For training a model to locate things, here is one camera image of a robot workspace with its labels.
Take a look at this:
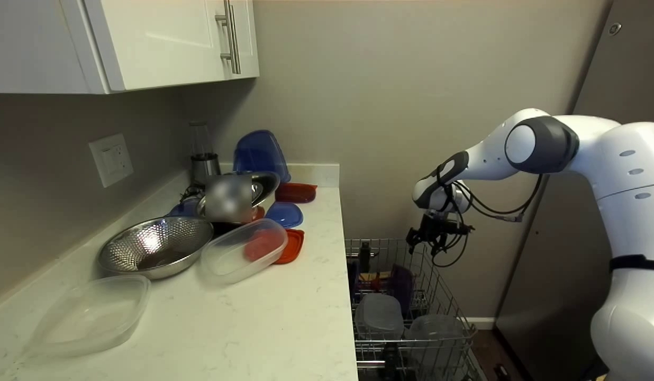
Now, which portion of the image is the steel blender with jar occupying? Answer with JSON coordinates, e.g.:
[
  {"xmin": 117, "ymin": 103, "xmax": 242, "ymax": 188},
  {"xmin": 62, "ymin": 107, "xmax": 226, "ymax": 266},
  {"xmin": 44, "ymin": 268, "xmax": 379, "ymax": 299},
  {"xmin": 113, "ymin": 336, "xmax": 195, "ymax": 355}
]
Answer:
[{"xmin": 189, "ymin": 122, "xmax": 224, "ymax": 191}]

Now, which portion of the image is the white baseboard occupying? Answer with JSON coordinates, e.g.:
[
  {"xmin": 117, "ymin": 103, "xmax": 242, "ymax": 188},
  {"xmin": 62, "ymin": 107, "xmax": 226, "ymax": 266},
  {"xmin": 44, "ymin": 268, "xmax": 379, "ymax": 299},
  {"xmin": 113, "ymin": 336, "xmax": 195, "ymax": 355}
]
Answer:
[{"xmin": 463, "ymin": 315, "xmax": 497, "ymax": 331}]

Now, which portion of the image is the grey refrigerator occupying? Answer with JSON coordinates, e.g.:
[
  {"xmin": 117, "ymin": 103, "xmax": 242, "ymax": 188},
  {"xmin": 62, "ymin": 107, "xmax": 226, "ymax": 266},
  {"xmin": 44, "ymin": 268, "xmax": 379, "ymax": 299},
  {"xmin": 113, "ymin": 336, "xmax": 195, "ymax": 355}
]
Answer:
[{"xmin": 494, "ymin": 0, "xmax": 654, "ymax": 381}]

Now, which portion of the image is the white wall outlet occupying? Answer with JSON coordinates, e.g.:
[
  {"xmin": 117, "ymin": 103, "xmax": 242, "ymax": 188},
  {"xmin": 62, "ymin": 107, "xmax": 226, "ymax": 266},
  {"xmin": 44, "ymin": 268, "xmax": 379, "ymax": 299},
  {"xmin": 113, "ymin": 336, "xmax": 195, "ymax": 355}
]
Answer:
[{"xmin": 86, "ymin": 131, "xmax": 138, "ymax": 191}]

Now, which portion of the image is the blue plastic container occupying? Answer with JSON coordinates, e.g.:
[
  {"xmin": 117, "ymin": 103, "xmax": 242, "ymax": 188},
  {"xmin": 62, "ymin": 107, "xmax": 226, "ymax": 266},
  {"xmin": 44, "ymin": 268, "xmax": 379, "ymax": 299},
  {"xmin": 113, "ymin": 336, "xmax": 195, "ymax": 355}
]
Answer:
[{"xmin": 231, "ymin": 127, "xmax": 293, "ymax": 185}]

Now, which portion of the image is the purple plastic cup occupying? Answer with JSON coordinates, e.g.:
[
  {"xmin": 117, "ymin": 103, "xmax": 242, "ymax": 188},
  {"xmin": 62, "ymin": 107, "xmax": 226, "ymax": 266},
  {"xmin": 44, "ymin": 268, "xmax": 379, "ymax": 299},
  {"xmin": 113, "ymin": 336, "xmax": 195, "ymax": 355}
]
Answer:
[{"xmin": 390, "ymin": 262, "xmax": 417, "ymax": 313}]

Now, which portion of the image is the red plastic container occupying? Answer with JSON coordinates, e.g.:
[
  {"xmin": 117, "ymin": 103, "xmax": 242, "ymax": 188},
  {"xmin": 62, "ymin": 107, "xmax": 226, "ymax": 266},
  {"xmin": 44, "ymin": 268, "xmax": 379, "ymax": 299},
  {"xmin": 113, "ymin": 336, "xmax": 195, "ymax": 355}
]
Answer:
[{"xmin": 274, "ymin": 180, "xmax": 319, "ymax": 206}]

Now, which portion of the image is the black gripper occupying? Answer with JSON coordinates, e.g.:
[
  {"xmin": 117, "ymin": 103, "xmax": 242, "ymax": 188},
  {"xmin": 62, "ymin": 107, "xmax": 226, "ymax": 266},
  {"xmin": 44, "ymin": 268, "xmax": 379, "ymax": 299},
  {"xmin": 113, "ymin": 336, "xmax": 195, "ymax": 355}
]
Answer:
[{"xmin": 405, "ymin": 211, "xmax": 477, "ymax": 257}]

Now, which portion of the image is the clear container with lid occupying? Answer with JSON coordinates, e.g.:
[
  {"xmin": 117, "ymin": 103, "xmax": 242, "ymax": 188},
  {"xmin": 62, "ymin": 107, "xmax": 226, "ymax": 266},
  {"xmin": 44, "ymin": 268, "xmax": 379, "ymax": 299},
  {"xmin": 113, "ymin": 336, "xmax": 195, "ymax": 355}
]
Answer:
[{"xmin": 358, "ymin": 289, "xmax": 408, "ymax": 341}]

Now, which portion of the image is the silver cabinet handle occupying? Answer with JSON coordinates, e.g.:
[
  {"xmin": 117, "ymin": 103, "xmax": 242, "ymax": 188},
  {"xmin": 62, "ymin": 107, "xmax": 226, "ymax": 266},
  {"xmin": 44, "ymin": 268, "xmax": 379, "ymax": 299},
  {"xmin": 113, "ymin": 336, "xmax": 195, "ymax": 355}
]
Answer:
[{"xmin": 213, "ymin": 0, "xmax": 244, "ymax": 75}]

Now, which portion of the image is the clear round plastic container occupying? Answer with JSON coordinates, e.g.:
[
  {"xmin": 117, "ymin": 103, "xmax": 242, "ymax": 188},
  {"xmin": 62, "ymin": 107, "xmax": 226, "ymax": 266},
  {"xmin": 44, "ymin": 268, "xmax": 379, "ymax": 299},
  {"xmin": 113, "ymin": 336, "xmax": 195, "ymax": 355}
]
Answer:
[{"xmin": 405, "ymin": 310, "xmax": 465, "ymax": 355}]

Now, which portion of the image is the blue plastic lid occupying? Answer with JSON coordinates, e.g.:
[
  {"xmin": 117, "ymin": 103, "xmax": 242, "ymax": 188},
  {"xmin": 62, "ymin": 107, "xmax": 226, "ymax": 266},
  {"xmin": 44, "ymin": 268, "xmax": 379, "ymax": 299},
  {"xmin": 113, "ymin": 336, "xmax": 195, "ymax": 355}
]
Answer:
[{"xmin": 264, "ymin": 199, "xmax": 307, "ymax": 230}]

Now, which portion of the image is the large steel bowl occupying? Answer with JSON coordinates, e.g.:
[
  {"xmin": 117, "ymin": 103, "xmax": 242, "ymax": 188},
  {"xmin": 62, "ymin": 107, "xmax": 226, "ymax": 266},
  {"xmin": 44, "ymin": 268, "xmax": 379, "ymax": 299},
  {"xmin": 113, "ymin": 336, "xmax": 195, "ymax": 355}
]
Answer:
[{"xmin": 96, "ymin": 213, "xmax": 216, "ymax": 282}]

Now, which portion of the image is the small steel bowl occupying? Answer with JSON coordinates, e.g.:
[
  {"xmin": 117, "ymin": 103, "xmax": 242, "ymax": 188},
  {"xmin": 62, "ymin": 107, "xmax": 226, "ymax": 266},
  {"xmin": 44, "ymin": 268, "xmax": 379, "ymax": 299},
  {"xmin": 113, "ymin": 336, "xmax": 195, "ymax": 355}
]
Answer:
[{"xmin": 196, "ymin": 168, "xmax": 282, "ymax": 222}]

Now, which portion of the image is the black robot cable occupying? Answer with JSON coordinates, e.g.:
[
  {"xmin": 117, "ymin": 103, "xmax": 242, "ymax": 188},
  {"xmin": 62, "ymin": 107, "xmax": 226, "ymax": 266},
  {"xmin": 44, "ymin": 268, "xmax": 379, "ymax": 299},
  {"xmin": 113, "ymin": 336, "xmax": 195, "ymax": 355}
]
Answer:
[{"xmin": 429, "ymin": 172, "xmax": 551, "ymax": 268}]

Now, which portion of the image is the white wall cabinet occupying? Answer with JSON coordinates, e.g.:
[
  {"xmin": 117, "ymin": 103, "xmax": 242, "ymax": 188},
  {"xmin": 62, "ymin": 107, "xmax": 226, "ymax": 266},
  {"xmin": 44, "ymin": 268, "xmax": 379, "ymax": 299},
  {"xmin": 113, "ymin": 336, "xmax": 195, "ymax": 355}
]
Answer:
[{"xmin": 0, "ymin": 0, "xmax": 263, "ymax": 97}]

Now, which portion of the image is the small red plastic lid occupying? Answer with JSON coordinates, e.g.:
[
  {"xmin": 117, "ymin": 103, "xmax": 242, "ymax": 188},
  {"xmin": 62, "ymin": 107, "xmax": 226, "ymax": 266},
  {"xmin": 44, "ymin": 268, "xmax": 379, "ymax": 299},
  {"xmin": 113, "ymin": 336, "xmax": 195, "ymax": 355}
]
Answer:
[{"xmin": 236, "ymin": 202, "xmax": 266, "ymax": 227}]

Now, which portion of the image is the dark bottle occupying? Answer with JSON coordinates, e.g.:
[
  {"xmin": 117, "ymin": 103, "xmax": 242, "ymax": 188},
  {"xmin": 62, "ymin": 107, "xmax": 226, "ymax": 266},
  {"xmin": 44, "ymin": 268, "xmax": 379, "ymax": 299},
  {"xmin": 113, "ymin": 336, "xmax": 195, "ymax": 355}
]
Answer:
[{"xmin": 358, "ymin": 238, "xmax": 374, "ymax": 275}]

